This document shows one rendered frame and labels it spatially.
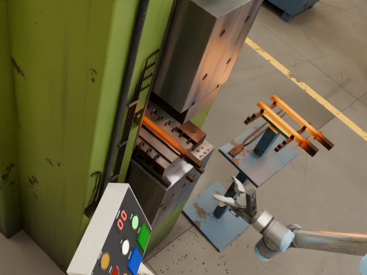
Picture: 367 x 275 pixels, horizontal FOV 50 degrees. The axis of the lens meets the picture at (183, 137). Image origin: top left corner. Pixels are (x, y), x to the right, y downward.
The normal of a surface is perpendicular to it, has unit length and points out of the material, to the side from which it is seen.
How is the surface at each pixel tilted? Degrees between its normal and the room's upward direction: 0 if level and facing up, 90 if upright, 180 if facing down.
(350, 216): 0
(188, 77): 90
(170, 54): 90
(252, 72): 0
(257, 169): 0
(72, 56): 90
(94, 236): 30
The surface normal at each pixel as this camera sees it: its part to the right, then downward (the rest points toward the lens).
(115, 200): -0.24, -0.72
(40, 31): -0.61, 0.48
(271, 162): 0.26, -0.63
